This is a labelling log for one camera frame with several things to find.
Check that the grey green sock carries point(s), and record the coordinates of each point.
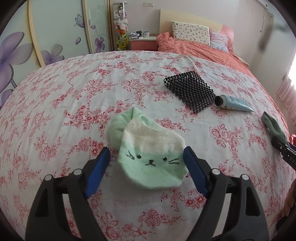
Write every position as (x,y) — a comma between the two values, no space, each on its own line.
(273,127)

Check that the clear tube of plush toys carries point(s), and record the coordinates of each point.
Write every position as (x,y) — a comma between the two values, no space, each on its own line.
(120,26)

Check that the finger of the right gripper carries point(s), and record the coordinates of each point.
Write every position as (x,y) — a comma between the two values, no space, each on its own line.
(287,151)

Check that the beige pink headboard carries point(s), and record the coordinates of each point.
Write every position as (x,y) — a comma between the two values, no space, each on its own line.
(167,16)

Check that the coral pink duvet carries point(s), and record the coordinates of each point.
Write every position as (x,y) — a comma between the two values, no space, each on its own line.
(203,51)

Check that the pink bedside table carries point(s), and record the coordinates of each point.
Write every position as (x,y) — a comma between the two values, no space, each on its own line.
(143,44)

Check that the light blue cream tube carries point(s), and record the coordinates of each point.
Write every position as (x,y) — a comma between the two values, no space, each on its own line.
(232,103)

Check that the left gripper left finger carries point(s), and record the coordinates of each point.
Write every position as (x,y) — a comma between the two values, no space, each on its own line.
(48,220)

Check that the black beaded mat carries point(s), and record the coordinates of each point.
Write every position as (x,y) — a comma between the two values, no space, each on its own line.
(191,89)

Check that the mint green cat sock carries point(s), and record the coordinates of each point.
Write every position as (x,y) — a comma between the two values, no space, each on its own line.
(149,154)

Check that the floral sliding wardrobe door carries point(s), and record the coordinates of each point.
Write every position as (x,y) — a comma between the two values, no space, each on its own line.
(40,33)

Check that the pink curtain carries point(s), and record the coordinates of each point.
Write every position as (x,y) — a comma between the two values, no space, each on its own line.
(286,92)

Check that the pink striped pillow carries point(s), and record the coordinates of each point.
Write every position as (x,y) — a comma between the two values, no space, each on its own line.
(219,41)

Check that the white mug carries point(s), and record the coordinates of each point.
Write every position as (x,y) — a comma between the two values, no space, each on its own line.
(145,34)

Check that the orange plastic laundry basket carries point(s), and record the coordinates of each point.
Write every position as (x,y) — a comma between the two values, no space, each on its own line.
(292,139)

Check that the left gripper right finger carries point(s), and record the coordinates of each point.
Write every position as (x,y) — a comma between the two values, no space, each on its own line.
(245,219)

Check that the person's hand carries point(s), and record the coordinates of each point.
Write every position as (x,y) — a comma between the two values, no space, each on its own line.
(289,202)

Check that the floral print pillow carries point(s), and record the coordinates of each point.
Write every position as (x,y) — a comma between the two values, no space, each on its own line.
(191,32)

